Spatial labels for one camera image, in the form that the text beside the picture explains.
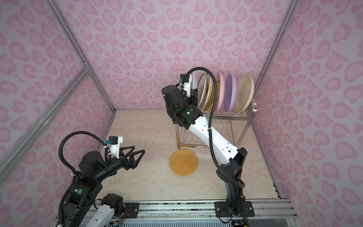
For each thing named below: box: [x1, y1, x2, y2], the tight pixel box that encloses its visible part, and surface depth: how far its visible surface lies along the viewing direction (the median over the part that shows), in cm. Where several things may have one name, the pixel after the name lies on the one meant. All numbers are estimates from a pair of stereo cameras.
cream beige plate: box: [234, 74, 255, 113], surface depth 74 cm
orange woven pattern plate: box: [169, 148, 199, 177], surface depth 92 cm
